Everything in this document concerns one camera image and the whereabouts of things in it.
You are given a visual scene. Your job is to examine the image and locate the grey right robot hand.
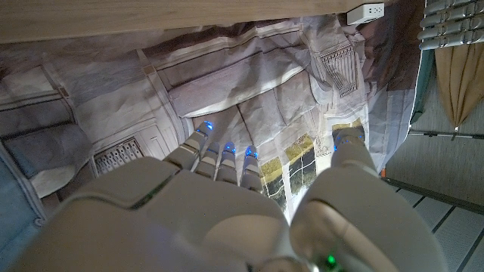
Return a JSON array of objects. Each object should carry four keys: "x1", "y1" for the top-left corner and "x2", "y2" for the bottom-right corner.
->
[{"x1": 7, "y1": 120, "x2": 449, "y2": 272}]

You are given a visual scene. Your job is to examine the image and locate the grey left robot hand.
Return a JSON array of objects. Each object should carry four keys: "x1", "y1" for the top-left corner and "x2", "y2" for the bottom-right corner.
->
[{"x1": 417, "y1": 0, "x2": 484, "y2": 51}]

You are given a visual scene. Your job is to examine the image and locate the white power strip box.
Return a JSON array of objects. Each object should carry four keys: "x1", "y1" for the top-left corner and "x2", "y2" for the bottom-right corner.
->
[{"x1": 346, "y1": 2, "x2": 386, "y2": 26}]

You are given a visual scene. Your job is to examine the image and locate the black stand bar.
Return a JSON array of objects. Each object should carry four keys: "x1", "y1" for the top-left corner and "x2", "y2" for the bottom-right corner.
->
[{"x1": 408, "y1": 129, "x2": 484, "y2": 141}]

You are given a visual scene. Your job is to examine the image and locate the printed fabric backdrop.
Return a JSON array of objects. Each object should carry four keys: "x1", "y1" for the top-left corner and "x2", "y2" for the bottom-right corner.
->
[{"x1": 0, "y1": 0, "x2": 427, "y2": 261}]

